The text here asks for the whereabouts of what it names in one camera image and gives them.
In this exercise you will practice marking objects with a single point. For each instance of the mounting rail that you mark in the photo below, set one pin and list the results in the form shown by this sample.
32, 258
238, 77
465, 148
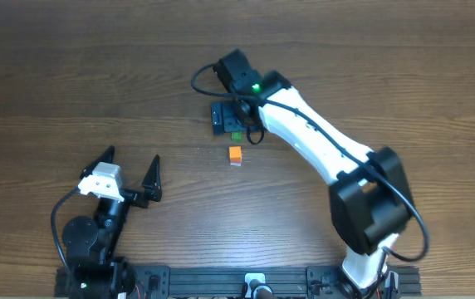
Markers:
204, 282

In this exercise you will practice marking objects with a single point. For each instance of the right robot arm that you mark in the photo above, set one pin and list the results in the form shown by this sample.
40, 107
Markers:
304, 128

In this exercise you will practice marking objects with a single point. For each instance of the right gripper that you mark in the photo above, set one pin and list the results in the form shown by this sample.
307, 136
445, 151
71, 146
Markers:
223, 118

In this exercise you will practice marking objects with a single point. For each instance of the orange cube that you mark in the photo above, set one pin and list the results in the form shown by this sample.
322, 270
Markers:
235, 152

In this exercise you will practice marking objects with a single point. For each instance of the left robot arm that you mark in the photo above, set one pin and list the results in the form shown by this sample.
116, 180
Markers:
80, 232

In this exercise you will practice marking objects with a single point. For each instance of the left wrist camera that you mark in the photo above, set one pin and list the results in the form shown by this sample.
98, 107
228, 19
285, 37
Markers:
101, 182

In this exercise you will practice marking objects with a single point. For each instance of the green cube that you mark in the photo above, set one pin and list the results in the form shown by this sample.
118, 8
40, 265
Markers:
236, 137

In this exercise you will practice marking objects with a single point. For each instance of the white cube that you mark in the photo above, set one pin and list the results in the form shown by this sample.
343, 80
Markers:
236, 164

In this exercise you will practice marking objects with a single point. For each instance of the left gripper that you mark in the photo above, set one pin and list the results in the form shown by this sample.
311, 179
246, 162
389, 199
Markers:
133, 197

